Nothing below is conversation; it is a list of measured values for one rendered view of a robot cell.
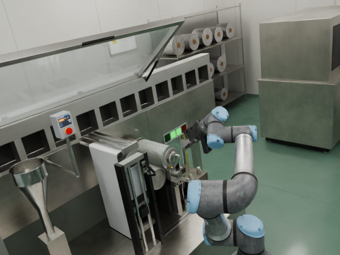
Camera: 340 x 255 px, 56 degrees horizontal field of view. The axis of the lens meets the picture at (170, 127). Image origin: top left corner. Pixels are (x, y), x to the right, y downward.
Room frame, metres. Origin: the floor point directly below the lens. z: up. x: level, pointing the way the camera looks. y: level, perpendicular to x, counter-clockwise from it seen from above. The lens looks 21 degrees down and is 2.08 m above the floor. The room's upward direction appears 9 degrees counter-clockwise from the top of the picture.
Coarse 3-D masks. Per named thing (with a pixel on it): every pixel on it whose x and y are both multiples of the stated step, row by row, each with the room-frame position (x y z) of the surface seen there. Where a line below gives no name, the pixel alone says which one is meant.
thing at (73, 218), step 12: (84, 192) 1.60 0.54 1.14; (96, 192) 1.65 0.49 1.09; (72, 204) 1.54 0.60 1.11; (84, 204) 1.59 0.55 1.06; (96, 204) 1.63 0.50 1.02; (60, 216) 1.48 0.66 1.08; (72, 216) 1.53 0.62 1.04; (84, 216) 1.57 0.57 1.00; (96, 216) 1.62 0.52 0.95; (24, 228) 1.35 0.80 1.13; (36, 228) 1.39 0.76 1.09; (60, 228) 1.47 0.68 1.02; (72, 228) 1.51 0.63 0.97; (84, 228) 1.56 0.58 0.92; (12, 240) 1.30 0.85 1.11; (24, 240) 1.34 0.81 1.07; (36, 240) 1.37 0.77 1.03; (12, 252) 1.29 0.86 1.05; (24, 252) 1.32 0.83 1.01; (36, 252) 1.36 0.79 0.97
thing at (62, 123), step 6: (54, 114) 1.28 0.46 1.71; (60, 114) 1.27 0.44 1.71; (66, 114) 1.28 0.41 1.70; (54, 120) 1.26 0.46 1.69; (60, 120) 1.26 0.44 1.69; (66, 120) 1.27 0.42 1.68; (54, 126) 1.27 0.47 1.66; (60, 126) 1.25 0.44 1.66; (66, 126) 1.27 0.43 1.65; (72, 126) 1.29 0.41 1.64; (60, 132) 1.25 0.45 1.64; (66, 132) 1.25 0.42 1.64; (72, 132) 1.28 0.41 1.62; (60, 138) 1.25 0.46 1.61
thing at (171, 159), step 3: (171, 153) 1.62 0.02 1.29; (174, 153) 1.63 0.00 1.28; (177, 153) 1.65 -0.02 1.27; (168, 156) 1.61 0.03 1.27; (171, 156) 1.61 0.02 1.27; (174, 156) 1.63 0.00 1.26; (168, 159) 1.60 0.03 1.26; (171, 159) 1.61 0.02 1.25; (174, 159) 1.62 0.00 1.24; (177, 159) 1.64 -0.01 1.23; (168, 162) 1.61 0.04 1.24; (171, 162) 1.61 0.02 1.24; (174, 162) 1.62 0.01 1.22
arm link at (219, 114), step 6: (216, 108) 1.39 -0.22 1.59; (222, 108) 1.40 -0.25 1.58; (210, 114) 1.40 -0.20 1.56; (216, 114) 1.37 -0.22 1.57; (222, 114) 1.37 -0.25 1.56; (228, 114) 1.39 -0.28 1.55; (204, 120) 1.43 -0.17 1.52; (210, 120) 1.37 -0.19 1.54; (216, 120) 1.36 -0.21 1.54; (222, 120) 1.36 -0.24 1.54
